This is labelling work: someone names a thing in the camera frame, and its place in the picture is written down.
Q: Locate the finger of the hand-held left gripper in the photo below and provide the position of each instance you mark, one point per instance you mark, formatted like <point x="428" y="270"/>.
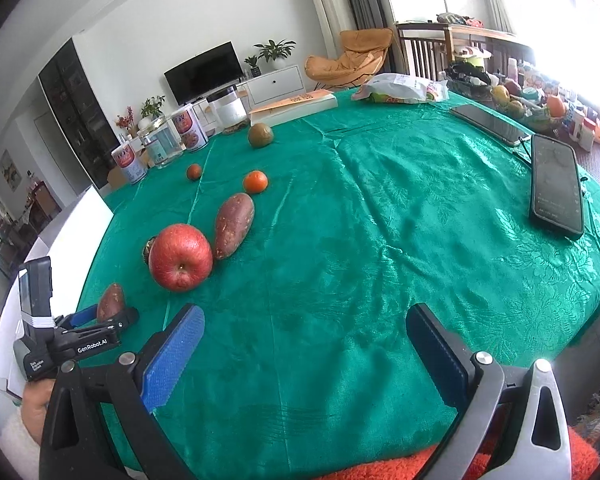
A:
<point x="122" y="319"/>
<point x="86" y="316"/>

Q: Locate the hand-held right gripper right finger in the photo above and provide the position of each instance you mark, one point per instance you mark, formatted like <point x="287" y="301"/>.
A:
<point x="437" y="355"/>

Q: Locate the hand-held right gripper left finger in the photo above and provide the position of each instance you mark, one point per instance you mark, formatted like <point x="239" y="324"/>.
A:
<point x="172" y="355"/>

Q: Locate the small sweet potato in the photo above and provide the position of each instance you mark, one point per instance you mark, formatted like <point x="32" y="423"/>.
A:
<point x="110" y="301"/>

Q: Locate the red apple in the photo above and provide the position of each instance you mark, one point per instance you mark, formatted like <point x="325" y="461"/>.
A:
<point x="180" y="257"/>

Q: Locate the large sweet potato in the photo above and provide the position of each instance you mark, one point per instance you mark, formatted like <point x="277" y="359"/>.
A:
<point x="234" y="225"/>

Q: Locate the bright orange tangerine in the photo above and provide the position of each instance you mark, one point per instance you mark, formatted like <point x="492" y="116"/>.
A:
<point x="255" y="182"/>

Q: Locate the person's left hand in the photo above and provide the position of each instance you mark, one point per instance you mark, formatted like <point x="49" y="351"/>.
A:
<point x="32" y="407"/>

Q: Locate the white board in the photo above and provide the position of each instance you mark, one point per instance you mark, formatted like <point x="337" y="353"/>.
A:
<point x="75" y="240"/>

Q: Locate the small dark round fruit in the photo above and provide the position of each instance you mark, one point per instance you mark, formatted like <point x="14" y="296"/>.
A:
<point x="146" y="251"/>

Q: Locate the brown cardboard box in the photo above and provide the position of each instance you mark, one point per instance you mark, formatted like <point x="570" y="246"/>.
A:
<point x="116" y="181"/>

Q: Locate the red label tin can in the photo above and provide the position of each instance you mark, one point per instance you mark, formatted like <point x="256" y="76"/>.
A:
<point x="128" y="162"/>
<point x="190" y="130"/>

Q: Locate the small dark orange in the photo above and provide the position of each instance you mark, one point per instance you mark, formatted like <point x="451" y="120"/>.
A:
<point x="194" y="171"/>

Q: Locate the orange fleece cloth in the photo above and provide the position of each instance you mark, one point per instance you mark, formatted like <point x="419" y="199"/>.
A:
<point x="582" y="455"/>

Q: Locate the clear plastic jar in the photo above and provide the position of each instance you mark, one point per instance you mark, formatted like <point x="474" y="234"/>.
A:
<point x="160" y="145"/>

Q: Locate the red flower plant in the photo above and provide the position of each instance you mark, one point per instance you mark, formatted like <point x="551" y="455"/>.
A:
<point x="125" y="121"/>

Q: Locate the black display cabinet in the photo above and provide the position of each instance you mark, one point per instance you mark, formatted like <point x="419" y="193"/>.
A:
<point x="75" y="105"/>

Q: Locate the black smartphone in case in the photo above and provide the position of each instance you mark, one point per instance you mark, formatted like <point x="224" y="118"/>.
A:
<point x="555" y="185"/>

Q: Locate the leafy potted plant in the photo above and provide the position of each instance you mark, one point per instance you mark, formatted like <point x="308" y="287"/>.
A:
<point x="152" y="109"/>

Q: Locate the green-brown orange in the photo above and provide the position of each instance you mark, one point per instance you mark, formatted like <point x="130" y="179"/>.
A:
<point x="260" y="135"/>

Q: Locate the white jar with black lid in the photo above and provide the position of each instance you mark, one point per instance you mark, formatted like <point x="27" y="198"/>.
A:
<point x="228" y="107"/>

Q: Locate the black television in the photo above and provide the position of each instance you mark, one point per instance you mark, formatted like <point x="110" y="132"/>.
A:
<point x="202" y="72"/>

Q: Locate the basket of mixed fruit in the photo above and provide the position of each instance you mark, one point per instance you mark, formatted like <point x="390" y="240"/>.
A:
<point x="517" y="102"/>

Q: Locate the plastic snack bag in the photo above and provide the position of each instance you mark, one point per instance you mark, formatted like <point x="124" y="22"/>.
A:
<point x="400" y="87"/>

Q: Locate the white flat box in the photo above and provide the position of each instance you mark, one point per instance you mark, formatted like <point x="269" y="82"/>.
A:
<point x="295" y="109"/>

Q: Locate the white television cabinet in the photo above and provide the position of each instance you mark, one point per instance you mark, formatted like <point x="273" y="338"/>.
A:
<point x="280" y="82"/>

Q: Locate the small green potted plant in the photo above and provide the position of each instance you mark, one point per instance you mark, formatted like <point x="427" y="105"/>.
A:
<point x="252" y="66"/>

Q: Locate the large green potted plant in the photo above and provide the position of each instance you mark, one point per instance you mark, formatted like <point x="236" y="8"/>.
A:
<point x="275" y="52"/>

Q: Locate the wooden chair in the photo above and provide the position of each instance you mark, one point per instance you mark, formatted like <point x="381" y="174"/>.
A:
<point x="430" y="47"/>

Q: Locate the orange lounge chair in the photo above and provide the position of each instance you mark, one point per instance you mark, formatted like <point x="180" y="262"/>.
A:
<point x="360" y="50"/>

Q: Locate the white standing air conditioner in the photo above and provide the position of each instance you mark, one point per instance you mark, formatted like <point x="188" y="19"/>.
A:
<point x="325" y="5"/>

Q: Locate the framed wall picture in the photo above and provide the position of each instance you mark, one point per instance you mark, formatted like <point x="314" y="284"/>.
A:
<point x="10" y="170"/>

